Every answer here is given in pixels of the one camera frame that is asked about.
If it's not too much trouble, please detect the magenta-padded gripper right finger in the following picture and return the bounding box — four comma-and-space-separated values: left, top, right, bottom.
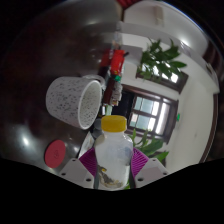
132, 147, 170, 189

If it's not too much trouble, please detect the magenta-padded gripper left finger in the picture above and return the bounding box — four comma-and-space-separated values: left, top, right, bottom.
59, 147, 98, 190

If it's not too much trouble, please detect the clear yellow-capped drink bottle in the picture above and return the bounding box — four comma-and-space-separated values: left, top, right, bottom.
94, 115, 134, 191

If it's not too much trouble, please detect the flat round red coaster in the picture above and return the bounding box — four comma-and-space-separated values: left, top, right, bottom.
44, 139, 67, 169

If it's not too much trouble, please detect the dark-framed glass door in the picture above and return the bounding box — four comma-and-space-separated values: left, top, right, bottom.
121, 84, 180, 145

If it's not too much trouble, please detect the white speckled mug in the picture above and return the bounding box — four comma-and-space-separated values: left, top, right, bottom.
45, 75, 103, 131

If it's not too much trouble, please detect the open snack box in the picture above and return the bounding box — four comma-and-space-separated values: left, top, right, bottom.
102, 79, 123, 107

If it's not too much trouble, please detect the dark-framed single window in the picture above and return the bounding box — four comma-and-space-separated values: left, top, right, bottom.
136, 64, 190, 95

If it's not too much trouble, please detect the small potted green plant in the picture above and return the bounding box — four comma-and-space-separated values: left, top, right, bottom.
121, 39, 188, 82

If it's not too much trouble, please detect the red box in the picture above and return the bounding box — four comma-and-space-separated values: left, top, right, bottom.
109, 49, 127, 76

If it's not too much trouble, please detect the white wall unit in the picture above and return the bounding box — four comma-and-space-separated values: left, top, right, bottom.
153, 6, 166, 26

